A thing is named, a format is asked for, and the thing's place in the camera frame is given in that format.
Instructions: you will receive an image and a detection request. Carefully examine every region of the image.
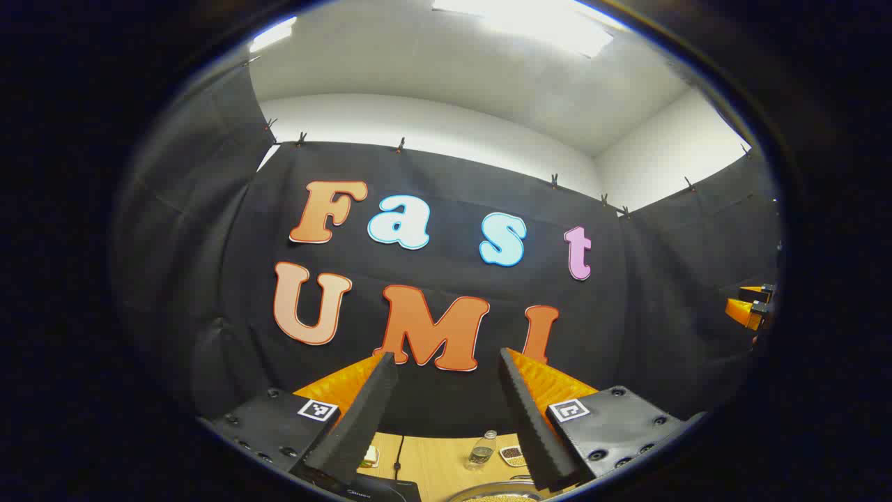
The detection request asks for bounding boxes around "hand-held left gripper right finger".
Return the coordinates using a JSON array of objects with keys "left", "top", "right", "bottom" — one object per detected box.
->
[{"left": 498, "top": 347, "right": 705, "bottom": 492}]

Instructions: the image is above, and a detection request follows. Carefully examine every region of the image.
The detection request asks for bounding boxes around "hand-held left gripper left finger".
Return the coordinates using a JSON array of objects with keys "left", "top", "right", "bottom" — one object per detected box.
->
[{"left": 199, "top": 352, "right": 399, "bottom": 489}]

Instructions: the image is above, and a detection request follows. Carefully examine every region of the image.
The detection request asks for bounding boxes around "black induction cooktop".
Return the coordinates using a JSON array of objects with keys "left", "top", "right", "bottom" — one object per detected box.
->
[{"left": 340, "top": 474, "right": 423, "bottom": 502}]

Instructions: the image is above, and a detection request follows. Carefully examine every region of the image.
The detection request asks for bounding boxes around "stainless steel pot black handle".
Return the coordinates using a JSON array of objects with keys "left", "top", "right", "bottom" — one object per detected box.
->
[{"left": 446, "top": 480, "right": 546, "bottom": 502}]

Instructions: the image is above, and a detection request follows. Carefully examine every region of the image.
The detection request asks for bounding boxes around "clear plastic water bottle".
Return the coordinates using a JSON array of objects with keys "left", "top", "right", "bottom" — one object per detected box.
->
[{"left": 466, "top": 430, "right": 498, "bottom": 470}]

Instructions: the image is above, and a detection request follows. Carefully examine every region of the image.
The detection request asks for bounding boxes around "row of black cloth clips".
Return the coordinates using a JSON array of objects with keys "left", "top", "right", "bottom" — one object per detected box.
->
[{"left": 240, "top": 56, "right": 753, "bottom": 219}]

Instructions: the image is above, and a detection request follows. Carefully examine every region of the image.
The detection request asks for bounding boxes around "small rectangular ceiling light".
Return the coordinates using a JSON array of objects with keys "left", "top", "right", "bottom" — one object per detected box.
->
[{"left": 249, "top": 17, "right": 298, "bottom": 54}]

